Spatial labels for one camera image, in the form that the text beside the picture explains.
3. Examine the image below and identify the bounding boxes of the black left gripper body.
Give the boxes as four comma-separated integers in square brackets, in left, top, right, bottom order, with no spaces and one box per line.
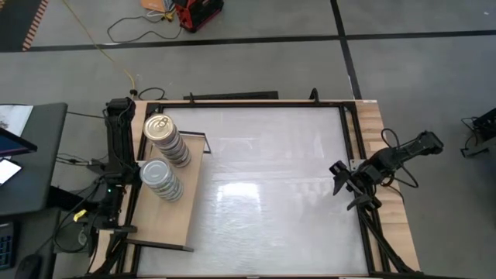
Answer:
[96,184,120,230]

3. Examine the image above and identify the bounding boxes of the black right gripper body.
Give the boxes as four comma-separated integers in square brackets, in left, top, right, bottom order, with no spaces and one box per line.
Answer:
[346,164,380,194]

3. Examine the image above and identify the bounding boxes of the silver-lid green-label seafood can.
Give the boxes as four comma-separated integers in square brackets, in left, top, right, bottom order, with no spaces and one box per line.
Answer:
[146,165,177,195]
[139,157,172,189]
[143,162,174,192]
[155,176,184,203]
[149,169,180,198]
[152,172,182,200]

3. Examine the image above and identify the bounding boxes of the light wooden shelf board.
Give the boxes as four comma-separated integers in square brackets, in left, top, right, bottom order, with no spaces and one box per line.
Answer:
[126,133,207,249]

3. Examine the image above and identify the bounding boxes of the clear plastic cup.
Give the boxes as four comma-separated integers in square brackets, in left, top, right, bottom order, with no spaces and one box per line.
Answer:
[77,228,93,247]

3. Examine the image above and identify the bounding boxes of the black desk leg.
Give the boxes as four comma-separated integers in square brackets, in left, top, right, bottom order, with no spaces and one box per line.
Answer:
[46,184,104,220]

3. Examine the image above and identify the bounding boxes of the black computer mouse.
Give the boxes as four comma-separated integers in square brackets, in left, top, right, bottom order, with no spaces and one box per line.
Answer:
[14,253,43,279]

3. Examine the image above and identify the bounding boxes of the grey desk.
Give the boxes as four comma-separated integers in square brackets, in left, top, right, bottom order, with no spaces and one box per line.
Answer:
[0,102,69,218]

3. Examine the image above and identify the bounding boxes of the black keypad device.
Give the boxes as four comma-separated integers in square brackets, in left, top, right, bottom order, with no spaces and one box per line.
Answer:
[0,221,16,271]

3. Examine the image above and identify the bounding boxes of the dark blue laptop screen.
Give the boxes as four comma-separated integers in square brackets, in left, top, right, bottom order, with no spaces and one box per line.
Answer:
[0,126,39,158]

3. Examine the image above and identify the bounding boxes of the white paper sheet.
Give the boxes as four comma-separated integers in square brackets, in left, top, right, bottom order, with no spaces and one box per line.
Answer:
[0,104,34,137]

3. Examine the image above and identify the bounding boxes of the black floor device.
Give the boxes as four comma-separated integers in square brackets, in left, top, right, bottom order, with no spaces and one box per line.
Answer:
[460,107,496,159]

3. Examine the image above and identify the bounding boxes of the black flat bar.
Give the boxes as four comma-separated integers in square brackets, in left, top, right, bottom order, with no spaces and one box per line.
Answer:
[183,91,280,102]

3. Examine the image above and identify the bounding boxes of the black floor mat striped edge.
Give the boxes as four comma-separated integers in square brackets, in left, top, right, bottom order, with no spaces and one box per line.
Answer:
[0,0,50,53]

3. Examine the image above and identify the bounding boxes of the orange flat object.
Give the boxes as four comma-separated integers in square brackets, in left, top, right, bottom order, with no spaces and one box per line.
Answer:
[139,0,175,13]

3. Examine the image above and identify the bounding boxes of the red and black case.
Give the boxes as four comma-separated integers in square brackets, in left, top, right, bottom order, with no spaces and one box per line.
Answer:
[173,0,225,33]

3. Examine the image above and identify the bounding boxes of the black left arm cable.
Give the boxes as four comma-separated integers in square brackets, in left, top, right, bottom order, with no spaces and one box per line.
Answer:
[52,181,102,255]

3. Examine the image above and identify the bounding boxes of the black coiled cable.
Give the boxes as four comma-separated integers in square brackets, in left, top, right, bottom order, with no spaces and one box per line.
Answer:
[129,87,167,102]

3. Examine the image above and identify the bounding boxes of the black metal shelf bracket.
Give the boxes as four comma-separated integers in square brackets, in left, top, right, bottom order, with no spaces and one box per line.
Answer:
[184,130,212,155]

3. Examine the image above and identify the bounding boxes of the yellow floor cable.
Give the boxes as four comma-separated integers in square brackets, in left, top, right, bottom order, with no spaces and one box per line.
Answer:
[63,0,137,92]

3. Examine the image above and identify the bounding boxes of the black floor cable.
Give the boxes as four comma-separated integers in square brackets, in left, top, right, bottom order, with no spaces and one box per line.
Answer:
[106,14,183,44]

